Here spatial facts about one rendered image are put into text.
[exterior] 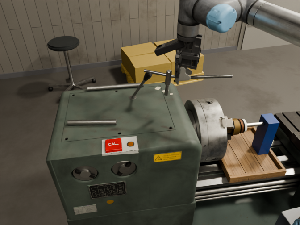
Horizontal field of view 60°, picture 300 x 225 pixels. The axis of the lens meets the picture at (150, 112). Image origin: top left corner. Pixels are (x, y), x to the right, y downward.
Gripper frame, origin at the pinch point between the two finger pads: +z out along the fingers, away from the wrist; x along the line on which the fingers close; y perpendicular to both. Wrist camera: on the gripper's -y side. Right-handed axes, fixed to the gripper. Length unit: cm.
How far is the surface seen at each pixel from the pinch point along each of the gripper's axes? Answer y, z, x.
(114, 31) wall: -136, 114, 263
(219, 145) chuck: 22.5, 29.1, -2.2
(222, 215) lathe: 35, 86, -3
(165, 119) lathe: -2.1, 16.4, -5.6
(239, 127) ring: 32.0, 31.6, 14.4
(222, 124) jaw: 22.3, 22.1, 4.3
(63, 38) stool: -173, 93, 185
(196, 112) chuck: 9.7, 19.1, 5.5
